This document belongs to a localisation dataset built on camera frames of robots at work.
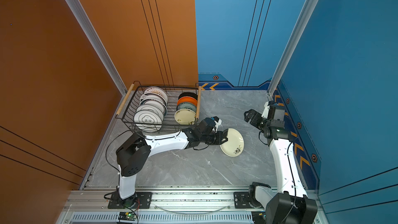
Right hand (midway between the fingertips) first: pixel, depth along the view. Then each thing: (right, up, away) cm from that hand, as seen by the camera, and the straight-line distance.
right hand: (251, 116), depth 80 cm
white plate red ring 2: (-57, +12, +19) cm, 62 cm away
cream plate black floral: (-8, -16, +3) cm, 18 cm away
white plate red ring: (-58, +8, +15) cm, 61 cm away
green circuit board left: (-60, -45, -9) cm, 76 cm away
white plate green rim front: (-59, -4, +14) cm, 60 cm away
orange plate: (-35, +10, +19) cm, 41 cm away
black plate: (-35, +13, +22) cm, 43 cm away
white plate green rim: (-57, +4, +14) cm, 58 cm away
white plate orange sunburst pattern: (-55, +16, +23) cm, 62 cm away
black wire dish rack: (-70, +3, +11) cm, 71 cm away
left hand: (-11, -12, +2) cm, 16 cm away
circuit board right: (+1, -45, -10) cm, 46 cm away
